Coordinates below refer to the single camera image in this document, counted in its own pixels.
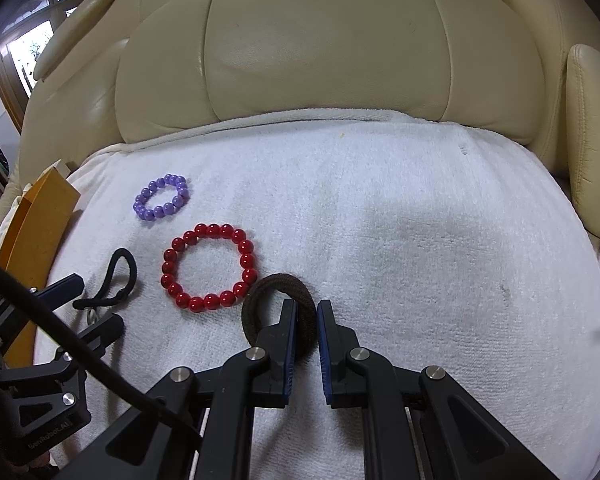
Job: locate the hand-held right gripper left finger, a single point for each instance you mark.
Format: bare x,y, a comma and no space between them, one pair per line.
289,365

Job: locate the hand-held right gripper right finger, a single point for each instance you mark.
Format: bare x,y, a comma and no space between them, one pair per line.
324,360

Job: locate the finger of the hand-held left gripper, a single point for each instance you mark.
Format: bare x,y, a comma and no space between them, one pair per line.
105,330
65,287

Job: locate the orange cardboard box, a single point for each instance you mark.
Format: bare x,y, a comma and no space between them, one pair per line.
40,230

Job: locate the white towel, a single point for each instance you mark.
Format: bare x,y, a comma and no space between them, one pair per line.
405,210

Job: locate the wooden framed window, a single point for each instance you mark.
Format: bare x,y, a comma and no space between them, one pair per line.
35,45

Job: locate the cream leather sofa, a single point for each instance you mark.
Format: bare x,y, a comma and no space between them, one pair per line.
330,50

